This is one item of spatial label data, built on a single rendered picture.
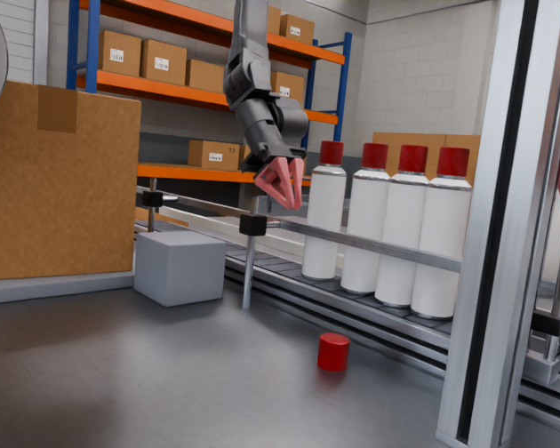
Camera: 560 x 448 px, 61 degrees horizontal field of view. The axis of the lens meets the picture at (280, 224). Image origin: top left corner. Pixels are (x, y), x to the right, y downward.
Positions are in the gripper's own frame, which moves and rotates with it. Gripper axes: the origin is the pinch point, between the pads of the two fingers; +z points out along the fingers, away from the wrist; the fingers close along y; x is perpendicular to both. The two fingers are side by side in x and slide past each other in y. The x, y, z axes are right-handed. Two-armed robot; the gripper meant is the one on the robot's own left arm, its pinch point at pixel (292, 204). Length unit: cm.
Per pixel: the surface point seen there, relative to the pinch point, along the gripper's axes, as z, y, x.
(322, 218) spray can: 5.9, -1.5, -5.1
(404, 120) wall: -250, 473, 177
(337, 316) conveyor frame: 19.7, -4.5, -2.8
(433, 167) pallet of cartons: -113, 314, 110
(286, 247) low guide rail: 3.3, 3.8, 8.7
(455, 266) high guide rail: 21.6, -3.1, -20.2
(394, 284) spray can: 19.4, -1.4, -11.0
